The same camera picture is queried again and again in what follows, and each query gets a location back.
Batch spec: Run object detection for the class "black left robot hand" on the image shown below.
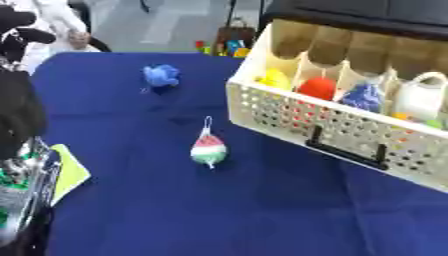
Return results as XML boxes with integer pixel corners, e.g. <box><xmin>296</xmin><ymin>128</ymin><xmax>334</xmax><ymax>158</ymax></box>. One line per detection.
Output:
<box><xmin>0</xmin><ymin>5</ymin><xmax>58</xmax><ymax>160</ymax></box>

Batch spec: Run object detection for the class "pale compartment drawer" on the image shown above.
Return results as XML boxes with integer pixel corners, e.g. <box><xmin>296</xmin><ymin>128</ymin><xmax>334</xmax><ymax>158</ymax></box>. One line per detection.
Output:
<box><xmin>224</xmin><ymin>18</ymin><xmax>448</xmax><ymax>194</ymax></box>

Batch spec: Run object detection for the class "yellow green paper sheet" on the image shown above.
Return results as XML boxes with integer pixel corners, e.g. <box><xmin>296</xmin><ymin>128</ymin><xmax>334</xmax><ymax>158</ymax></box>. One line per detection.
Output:
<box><xmin>47</xmin><ymin>143</ymin><xmax>93</xmax><ymax>207</ymax></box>

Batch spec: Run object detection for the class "person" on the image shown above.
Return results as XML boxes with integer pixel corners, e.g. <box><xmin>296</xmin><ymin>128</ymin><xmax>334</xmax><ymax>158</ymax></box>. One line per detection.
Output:
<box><xmin>0</xmin><ymin>0</ymin><xmax>102</xmax><ymax>75</ymax></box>

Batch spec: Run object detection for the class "blue soft toy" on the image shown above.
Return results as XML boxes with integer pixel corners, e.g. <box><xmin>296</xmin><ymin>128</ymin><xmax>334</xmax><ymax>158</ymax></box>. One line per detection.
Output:
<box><xmin>140</xmin><ymin>63</ymin><xmax>182</xmax><ymax>88</ymax></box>

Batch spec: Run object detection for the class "red white green net ball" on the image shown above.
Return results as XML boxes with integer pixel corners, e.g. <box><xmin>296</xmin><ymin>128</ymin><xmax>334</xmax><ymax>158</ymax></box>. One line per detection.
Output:
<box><xmin>189</xmin><ymin>115</ymin><xmax>230</xmax><ymax>170</ymax></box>

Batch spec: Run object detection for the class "basket of colourful toys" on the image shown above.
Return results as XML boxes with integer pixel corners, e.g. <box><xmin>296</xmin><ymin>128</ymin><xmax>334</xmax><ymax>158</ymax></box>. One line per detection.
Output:
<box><xmin>194</xmin><ymin>19</ymin><xmax>259</xmax><ymax>59</ymax></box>

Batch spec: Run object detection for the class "yellow soft toy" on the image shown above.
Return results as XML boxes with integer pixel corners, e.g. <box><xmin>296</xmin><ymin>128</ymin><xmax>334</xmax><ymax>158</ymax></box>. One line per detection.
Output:
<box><xmin>253</xmin><ymin>67</ymin><xmax>293</xmax><ymax>91</ymax></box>

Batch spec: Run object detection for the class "blue net pouf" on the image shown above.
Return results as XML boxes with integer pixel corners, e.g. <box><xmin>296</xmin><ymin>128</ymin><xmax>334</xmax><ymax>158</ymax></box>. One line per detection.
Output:
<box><xmin>339</xmin><ymin>83</ymin><xmax>385</xmax><ymax>114</ymax></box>

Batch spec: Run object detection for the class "white jug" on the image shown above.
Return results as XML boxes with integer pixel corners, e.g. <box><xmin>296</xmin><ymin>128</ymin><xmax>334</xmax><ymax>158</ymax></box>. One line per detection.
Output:
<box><xmin>392</xmin><ymin>71</ymin><xmax>448</xmax><ymax>122</ymax></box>

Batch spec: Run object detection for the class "black drawer handle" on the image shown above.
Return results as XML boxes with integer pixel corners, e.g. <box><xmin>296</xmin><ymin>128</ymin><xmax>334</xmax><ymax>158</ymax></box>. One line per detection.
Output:
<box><xmin>304</xmin><ymin>125</ymin><xmax>391</xmax><ymax>171</ymax></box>

